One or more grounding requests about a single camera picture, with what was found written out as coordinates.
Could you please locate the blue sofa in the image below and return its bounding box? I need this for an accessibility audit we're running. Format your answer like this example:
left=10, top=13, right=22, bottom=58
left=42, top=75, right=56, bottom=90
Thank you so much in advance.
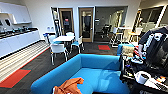
left=30, top=42, right=135, bottom=94

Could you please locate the white kitchen counter unit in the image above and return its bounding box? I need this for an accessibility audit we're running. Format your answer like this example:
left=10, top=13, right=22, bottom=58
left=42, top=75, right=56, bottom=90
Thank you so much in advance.
left=0, top=28, right=42, bottom=60

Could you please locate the white bar stool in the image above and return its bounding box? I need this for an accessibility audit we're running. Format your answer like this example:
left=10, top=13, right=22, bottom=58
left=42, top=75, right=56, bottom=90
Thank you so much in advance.
left=109, top=27, right=124, bottom=48

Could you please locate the white rounded device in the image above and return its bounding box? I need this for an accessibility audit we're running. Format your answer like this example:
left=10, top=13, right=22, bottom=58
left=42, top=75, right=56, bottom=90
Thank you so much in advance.
left=134, top=70, right=153, bottom=85

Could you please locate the black office chair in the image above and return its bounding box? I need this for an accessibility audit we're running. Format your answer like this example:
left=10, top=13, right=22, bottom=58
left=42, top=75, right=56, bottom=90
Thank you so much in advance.
left=101, top=24, right=113, bottom=39

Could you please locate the orange hoodie white lettering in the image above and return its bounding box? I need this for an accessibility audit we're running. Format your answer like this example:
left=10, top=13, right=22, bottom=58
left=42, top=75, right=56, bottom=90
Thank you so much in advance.
left=52, top=77, right=85, bottom=94

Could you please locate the yellow bar stool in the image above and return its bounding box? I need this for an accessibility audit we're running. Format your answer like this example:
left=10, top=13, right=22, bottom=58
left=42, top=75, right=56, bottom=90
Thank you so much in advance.
left=127, top=27, right=143, bottom=44

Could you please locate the dark coffee machine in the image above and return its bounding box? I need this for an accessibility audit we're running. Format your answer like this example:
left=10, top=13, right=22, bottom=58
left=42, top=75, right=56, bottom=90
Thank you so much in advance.
left=3, top=18, right=13, bottom=27

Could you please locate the white high table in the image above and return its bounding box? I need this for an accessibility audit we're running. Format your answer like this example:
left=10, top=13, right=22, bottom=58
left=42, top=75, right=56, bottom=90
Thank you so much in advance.
left=117, top=26, right=135, bottom=32

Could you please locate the wooden frame glass door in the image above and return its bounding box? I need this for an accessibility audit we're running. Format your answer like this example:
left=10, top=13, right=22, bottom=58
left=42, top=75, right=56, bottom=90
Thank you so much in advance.
left=58, top=7, right=75, bottom=37
left=78, top=6, right=96, bottom=44

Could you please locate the grey patterned pillow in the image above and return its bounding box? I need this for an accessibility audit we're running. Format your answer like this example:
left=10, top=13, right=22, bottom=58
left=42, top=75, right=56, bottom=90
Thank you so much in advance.
left=121, top=44, right=136, bottom=58

